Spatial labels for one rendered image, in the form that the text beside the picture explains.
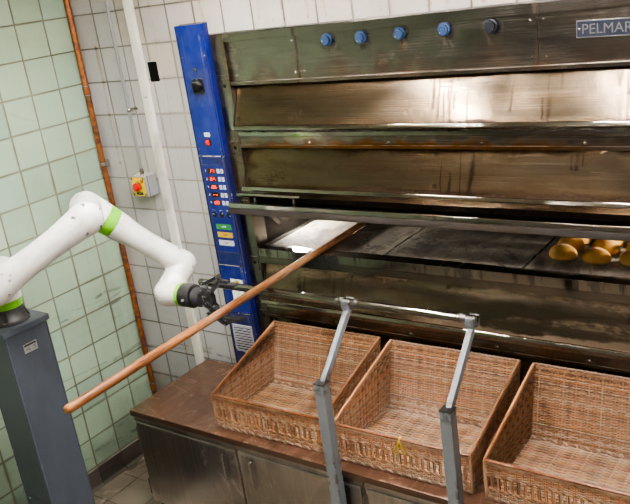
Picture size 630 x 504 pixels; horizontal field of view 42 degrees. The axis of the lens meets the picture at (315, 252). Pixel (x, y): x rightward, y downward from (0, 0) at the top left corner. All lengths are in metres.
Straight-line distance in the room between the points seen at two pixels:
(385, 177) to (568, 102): 0.75
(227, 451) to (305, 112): 1.40
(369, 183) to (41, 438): 1.60
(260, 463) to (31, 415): 0.90
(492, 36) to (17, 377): 2.09
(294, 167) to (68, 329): 1.43
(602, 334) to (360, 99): 1.20
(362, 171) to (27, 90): 1.58
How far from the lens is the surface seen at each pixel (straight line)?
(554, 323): 2.99
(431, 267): 3.11
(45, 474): 3.44
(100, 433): 4.32
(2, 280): 3.01
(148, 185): 3.84
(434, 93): 2.92
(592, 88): 2.71
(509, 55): 2.79
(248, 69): 3.36
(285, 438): 3.22
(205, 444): 3.48
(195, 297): 3.06
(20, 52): 3.87
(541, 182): 2.82
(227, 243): 3.64
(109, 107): 3.98
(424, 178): 2.99
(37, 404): 3.33
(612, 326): 2.93
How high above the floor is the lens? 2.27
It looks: 19 degrees down
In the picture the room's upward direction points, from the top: 8 degrees counter-clockwise
